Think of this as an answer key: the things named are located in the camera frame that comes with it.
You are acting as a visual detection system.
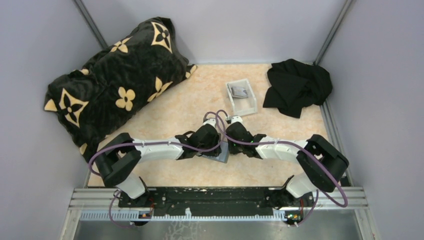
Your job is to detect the white plastic card tray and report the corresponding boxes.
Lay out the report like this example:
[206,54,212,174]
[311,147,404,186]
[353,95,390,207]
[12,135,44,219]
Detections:
[226,78,258,116]

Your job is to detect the grey card holder wallet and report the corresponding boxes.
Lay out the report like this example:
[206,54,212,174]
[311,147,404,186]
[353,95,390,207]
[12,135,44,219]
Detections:
[201,141,230,164]

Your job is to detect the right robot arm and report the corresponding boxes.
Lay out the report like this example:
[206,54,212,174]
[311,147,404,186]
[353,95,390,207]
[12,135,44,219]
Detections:
[225,122,350,206]

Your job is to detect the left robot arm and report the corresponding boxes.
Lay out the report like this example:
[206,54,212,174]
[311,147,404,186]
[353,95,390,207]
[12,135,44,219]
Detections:
[89,119,221,207]

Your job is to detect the grey cards in tray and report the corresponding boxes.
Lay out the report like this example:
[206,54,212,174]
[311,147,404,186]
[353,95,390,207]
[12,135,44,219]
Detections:
[230,86,249,99]

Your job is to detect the black crumpled cloth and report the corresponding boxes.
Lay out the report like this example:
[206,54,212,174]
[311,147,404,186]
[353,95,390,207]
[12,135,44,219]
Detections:
[262,58,333,119]

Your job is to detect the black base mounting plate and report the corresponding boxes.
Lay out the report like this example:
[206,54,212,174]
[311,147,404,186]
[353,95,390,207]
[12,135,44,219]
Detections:
[118,186,316,218]

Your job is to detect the black floral pillow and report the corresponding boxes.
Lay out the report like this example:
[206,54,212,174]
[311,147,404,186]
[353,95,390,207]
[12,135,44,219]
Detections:
[44,17,197,161]

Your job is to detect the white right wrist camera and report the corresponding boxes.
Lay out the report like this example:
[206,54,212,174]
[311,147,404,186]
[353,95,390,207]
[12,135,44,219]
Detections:
[225,115,243,125]

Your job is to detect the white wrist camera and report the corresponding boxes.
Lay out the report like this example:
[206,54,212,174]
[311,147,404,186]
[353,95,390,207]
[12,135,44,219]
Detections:
[225,115,243,125]
[202,118,217,128]

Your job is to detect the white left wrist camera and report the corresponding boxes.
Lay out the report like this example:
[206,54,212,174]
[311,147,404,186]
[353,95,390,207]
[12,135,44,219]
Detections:
[202,118,217,128]

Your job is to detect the white cable duct strip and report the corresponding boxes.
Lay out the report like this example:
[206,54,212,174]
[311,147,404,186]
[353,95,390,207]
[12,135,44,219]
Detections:
[79,208,287,222]

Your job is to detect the aluminium frame rail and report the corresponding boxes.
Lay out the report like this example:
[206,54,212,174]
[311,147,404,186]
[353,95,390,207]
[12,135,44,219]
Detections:
[69,187,369,210]

